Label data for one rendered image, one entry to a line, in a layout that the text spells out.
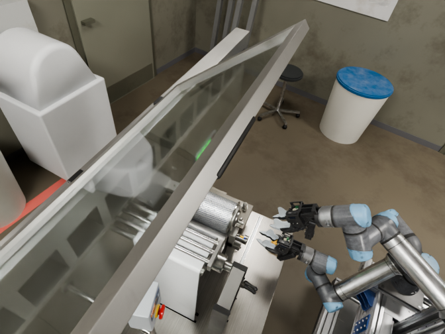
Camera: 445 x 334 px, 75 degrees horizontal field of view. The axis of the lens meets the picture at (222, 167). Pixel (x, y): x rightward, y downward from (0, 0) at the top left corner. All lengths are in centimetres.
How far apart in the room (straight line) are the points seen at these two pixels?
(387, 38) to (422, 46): 35
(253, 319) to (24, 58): 221
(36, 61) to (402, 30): 353
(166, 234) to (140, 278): 5
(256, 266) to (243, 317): 25
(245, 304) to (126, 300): 120
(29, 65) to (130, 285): 227
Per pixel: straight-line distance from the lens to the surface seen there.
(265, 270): 158
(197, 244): 96
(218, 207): 122
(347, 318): 244
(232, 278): 95
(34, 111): 263
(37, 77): 251
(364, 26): 403
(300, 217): 108
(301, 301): 258
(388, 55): 409
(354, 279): 144
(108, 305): 32
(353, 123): 371
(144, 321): 66
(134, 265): 33
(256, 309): 150
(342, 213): 104
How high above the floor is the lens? 231
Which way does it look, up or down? 47 degrees down
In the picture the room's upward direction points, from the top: 9 degrees clockwise
